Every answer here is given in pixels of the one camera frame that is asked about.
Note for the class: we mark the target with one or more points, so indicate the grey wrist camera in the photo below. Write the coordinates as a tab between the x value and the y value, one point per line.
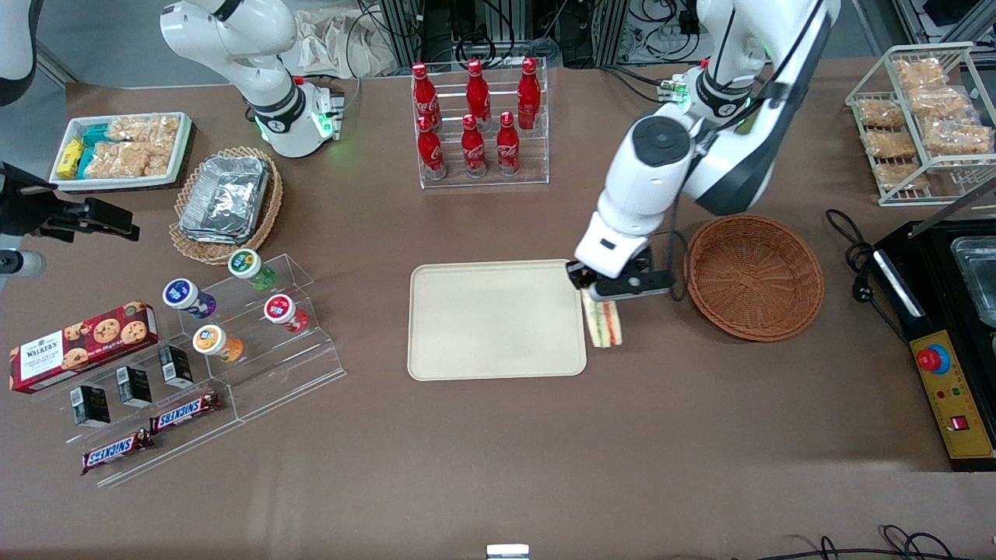
626	289
23	264

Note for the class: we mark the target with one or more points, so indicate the beige plastic tray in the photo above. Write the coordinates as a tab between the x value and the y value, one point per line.
498	319

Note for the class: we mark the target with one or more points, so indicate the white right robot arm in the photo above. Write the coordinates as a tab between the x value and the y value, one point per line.
272	109

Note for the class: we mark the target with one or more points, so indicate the Snickers chocolate bar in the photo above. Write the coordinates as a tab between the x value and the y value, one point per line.
117	452
184	412

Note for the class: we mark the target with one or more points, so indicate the triangle sandwich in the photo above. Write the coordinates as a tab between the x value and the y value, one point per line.
603	323

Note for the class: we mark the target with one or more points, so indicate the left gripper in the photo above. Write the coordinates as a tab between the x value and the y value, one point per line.
576	273

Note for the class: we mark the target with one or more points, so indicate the white crumpled cloth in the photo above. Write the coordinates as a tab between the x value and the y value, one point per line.
342	39

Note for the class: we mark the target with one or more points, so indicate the small white device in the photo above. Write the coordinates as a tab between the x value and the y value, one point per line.
507	552

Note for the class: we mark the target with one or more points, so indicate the green lid gum jar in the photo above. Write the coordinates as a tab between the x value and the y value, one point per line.
245	263

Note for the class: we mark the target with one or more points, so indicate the rice cracker snack packet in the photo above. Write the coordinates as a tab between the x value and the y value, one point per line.
144	128
938	101
120	159
875	111
955	138
903	177
889	144
918	72

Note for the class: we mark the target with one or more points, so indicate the red lid gum jar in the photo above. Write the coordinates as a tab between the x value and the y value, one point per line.
278	308

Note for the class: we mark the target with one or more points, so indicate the blue snack packet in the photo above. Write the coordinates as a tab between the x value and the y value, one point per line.
97	134
87	162

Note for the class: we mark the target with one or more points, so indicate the orange lid gum jar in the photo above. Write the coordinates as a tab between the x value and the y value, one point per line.
208	340

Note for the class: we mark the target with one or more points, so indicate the stack of foil trays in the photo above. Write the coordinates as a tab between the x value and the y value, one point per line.
226	198

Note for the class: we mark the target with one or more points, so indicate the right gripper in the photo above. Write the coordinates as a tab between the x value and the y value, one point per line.
25	205

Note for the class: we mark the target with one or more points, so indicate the white rectangular snack tray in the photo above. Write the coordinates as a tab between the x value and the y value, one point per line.
109	184

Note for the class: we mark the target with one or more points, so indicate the clear acrylic bottle rack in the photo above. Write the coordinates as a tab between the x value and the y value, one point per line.
486	181

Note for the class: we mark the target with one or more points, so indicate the grey metal lever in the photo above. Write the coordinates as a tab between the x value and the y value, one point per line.
953	207

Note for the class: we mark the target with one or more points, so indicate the clear acrylic stepped stand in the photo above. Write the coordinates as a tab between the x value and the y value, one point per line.
303	365

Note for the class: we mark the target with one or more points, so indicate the brown wicker basket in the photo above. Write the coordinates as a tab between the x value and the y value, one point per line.
755	276

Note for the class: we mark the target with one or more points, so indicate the yellow control panel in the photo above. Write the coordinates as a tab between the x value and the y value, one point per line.
961	404

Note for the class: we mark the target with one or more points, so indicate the red emergency stop button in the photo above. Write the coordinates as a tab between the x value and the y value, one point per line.
933	358

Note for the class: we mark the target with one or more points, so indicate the purple lid gum jar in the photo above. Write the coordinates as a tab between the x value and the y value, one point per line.
179	293

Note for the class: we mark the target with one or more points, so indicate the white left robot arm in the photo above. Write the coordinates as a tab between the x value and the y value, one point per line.
646	187

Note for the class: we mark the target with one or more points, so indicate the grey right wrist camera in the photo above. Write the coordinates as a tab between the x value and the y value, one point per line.
23	264

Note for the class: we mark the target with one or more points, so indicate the red cola bottle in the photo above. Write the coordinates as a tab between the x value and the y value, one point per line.
424	97
529	93
478	93
473	152
430	152
508	148

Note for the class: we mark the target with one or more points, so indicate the red Walkers cookie box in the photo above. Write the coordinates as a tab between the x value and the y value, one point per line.
85	346

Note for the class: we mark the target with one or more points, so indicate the yellow snack packet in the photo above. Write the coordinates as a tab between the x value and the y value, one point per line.
71	158

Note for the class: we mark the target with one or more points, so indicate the black heating machine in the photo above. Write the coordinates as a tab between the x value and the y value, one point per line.
934	257

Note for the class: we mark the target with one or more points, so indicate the light wicker basket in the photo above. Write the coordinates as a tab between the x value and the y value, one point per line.
202	253

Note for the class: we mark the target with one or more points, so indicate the small black barcode box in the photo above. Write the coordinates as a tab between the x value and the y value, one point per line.
91	405
176	367
134	386

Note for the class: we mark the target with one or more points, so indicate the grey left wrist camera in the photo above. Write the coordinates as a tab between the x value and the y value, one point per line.
626	289

